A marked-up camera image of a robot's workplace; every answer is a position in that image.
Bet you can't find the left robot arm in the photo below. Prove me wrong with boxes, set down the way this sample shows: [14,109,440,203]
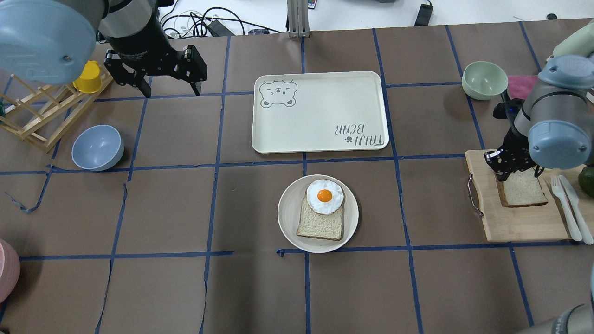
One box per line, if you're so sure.
[0,0,207,98]

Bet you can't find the blue bowl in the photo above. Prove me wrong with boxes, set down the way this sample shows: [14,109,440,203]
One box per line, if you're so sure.
[71,124,124,172]

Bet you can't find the aluminium frame post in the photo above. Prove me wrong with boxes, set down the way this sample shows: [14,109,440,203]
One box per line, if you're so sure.
[287,0,310,39]

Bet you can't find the bottom bread slice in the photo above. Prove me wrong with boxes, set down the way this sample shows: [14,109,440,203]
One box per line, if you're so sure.
[296,190,344,241]

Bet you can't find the yellow cup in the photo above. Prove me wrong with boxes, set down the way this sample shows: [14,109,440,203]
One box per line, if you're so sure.
[72,60,103,94]

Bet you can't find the pink bowl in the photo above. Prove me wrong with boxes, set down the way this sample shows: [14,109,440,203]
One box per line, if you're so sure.
[0,239,20,302]

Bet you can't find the black power adapter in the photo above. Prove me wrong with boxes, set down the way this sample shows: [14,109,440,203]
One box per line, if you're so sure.
[414,2,433,26]

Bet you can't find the wooden cutting board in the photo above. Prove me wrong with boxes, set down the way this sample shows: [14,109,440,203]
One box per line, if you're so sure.
[465,150,594,242]

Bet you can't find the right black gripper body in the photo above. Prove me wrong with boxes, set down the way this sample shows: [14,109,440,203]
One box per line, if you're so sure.
[484,129,541,182]

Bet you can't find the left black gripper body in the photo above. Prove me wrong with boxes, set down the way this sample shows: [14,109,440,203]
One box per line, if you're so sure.
[103,28,208,86]

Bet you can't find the green avocado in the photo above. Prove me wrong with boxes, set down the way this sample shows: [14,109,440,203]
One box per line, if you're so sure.
[578,166,594,198]

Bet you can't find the fried egg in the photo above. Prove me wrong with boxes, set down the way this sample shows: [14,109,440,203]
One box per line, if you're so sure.
[305,179,344,215]

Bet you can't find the white plastic knife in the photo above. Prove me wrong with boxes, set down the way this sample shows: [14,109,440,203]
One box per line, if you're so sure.
[559,175,594,245]

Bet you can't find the white plastic fork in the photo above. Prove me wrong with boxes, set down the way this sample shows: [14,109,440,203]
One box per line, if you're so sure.
[550,175,582,242]

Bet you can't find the pink folded cloth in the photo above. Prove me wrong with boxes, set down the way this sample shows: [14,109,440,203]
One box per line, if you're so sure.
[507,75,538,100]

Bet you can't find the cream bear serving tray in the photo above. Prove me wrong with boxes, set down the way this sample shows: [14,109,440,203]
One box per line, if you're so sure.
[251,71,389,154]

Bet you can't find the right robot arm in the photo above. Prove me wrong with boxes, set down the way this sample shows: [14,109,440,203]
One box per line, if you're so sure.
[484,22,594,182]

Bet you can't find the wooden rack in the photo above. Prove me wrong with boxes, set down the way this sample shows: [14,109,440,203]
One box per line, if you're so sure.
[0,64,113,153]

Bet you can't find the green bowl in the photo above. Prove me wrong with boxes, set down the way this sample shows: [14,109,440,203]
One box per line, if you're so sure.
[462,61,509,101]

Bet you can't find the white bread slice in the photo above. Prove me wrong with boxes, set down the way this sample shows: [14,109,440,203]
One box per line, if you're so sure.
[496,168,548,208]

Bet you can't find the cream round plate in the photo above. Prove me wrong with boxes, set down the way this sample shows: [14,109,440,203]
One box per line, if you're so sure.
[277,174,359,253]

